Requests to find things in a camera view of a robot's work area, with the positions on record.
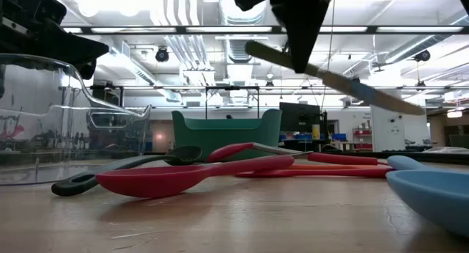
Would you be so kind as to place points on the red silicone utensil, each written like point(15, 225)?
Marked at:
point(329, 173)

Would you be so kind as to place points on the black overhead crossbar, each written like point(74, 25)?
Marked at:
point(179, 29)

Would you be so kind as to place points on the black metal stand frame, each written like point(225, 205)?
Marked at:
point(232, 88)

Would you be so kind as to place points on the black background monitor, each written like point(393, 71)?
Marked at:
point(298, 117)

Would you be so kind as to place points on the red slotted spoon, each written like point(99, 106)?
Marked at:
point(154, 179)

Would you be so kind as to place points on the glowing wall lamp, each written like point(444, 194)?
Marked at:
point(454, 114)

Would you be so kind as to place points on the black ceiling camera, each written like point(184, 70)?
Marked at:
point(162, 55)
point(423, 55)

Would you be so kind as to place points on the white cabinet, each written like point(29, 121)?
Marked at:
point(386, 132)

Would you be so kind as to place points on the silver ventilation duct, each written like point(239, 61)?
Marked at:
point(240, 47)

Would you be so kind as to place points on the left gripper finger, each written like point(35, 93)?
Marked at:
point(77, 47)
point(88, 69)

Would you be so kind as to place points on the blue silicone spoon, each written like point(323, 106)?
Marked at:
point(436, 198)

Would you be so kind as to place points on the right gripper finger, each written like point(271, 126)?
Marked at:
point(279, 3)
point(306, 22)

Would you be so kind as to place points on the red spoon with metal neck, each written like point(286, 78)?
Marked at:
point(227, 150)

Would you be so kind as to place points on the green plastic bin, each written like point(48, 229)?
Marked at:
point(227, 139)

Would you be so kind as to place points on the black slotted spoon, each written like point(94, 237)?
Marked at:
point(121, 166)

